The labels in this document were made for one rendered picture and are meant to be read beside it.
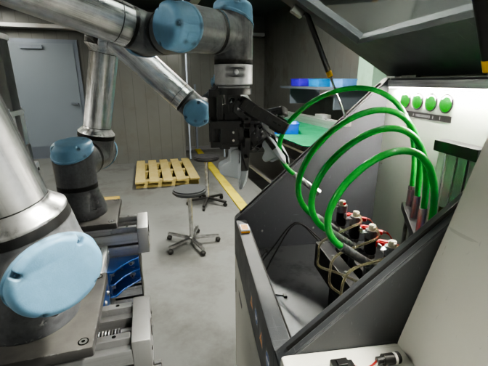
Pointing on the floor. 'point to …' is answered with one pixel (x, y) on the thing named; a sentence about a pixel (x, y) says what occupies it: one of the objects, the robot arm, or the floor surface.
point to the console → (455, 287)
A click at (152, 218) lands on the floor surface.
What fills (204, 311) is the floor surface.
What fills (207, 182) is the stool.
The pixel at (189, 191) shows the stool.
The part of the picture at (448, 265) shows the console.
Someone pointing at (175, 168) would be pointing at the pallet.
